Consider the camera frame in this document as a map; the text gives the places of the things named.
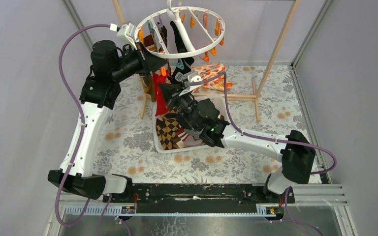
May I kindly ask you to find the brown argyle sock in basket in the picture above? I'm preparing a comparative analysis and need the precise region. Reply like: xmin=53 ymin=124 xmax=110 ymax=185
xmin=156 ymin=113 xmax=183 ymax=150

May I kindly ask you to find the grey sock in basket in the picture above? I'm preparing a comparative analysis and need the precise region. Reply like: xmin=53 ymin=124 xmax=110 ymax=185
xmin=184 ymin=129 xmax=205 ymax=147

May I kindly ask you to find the white laundry basket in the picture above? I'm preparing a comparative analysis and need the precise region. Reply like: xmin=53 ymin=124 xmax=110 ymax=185
xmin=152 ymin=94 xmax=228 ymax=154

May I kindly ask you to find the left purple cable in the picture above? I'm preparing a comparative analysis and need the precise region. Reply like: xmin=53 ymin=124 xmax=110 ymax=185
xmin=54 ymin=24 xmax=118 ymax=236

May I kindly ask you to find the wooden drying rack frame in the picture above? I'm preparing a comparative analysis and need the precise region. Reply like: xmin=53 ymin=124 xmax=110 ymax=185
xmin=112 ymin=0 xmax=300 ymax=122

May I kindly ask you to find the hanging black lettered sock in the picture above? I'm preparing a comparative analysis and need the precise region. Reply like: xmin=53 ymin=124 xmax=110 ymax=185
xmin=170 ymin=21 xmax=194 ymax=84

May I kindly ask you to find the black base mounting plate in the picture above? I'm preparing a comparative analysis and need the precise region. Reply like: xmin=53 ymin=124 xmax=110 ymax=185
xmin=111 ymin=183 xmax=295 ymax=214

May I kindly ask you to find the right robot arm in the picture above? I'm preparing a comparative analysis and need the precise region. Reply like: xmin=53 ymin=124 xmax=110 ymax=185
xmin=159 ymin=83 xmax=316 ymax=203

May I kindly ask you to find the orange patterned cloth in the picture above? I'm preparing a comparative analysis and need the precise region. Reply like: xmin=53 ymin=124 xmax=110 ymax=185
xmin=189 ymin=62 xmax=234 ymax=94

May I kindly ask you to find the orange clothes peg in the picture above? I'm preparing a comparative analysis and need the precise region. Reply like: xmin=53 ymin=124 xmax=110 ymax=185
xmin=160 ymin=66 xmax=167 ymax=77

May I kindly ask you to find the red sock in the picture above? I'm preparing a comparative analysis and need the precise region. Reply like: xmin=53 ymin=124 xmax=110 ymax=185
xmin=155 ymin=74 xmax=170 ymax=117
xmin=152 ymin=72 xmax=159 ymax=102

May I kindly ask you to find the white round clip hanger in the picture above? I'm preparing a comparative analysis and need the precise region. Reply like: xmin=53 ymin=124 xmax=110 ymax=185
xmin=131 ymin=0 xmax=226 ymax=59

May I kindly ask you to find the floral table cloth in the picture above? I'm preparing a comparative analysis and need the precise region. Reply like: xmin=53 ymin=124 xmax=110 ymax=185
xmin=93 ymin=65 xmax=308 ymax=183

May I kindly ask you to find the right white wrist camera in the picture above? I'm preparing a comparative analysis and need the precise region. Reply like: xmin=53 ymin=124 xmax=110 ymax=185
xmin=178 ymin=72 xmax=203 ymax=96

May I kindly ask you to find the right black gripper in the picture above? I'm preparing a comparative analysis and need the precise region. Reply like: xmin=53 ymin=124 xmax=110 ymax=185
xmin=158 ymin=82 xmax=199 ymax=131

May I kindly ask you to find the hanging green striped sock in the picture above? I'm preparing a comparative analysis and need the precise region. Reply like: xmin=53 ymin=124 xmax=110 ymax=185
xmin=143 ymin=76 xmax=155 ymax=101

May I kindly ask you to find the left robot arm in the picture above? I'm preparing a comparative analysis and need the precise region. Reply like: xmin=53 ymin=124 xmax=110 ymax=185
xmin=48 ymin=40 xmax=166 ymax=202

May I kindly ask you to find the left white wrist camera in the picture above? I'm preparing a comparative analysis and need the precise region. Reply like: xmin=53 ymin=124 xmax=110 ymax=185
xmin=109 ymin=22 xmax=137 ymax=49

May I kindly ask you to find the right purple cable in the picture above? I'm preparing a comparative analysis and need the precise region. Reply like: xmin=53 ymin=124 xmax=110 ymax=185
xmin=189 ymin=71 xmax=338 ymax=236

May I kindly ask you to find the purple cable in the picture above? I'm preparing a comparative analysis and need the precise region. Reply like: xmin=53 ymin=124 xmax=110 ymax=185
xmin=54 ymin=24 xmax=118 ymax=236
xmin=189 ymin=71 xmax=338 ymax=236

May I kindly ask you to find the hanging brown argyle sock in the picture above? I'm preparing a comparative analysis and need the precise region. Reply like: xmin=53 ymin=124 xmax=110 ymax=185
xmin=142 ymin=24 xmax=170 ymax=66

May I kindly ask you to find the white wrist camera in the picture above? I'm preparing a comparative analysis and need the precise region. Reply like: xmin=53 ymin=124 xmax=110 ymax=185
xmin=109 ymin=22 xmax=137 ymax=49
xmin=178 ymin=72 xmax=203 ymax=96

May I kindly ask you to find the teal clothes peg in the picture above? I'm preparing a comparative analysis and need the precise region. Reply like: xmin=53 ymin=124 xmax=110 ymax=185
xmin=172 ymin=59 xmax=185 ymax=70

